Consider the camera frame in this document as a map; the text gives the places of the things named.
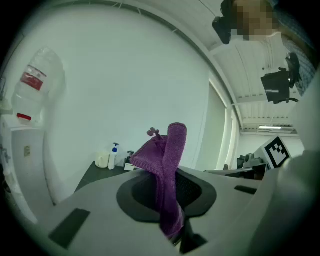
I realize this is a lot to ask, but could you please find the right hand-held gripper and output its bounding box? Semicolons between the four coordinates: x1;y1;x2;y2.
203;134;292;180

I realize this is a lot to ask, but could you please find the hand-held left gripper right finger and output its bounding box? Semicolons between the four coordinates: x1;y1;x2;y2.
175;166;266;256

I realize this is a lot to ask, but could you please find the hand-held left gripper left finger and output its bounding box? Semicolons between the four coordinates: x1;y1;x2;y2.
37;169;186;256

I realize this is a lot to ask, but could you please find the purple cloth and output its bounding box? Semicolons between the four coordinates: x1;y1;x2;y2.
129;122;188;240

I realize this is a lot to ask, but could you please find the white appliance box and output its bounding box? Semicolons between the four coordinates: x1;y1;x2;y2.
0;117;56;223

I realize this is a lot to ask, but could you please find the clear water bottle red label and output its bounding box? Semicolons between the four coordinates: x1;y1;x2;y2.
11;47;67;124

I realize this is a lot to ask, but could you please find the cream mug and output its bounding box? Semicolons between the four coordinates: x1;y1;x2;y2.
94;150;111;169

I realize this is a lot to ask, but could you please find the black chest-mounted device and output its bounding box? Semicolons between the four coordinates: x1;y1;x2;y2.
260;52;301;105

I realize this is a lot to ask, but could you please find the person's checked shirt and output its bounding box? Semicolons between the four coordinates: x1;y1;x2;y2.
274;14;318;97

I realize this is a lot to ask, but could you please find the person's head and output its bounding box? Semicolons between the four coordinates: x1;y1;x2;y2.
229;0;279;41

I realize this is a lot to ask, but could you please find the black head-worn camera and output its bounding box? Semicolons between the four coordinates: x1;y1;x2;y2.
211;0;237;45

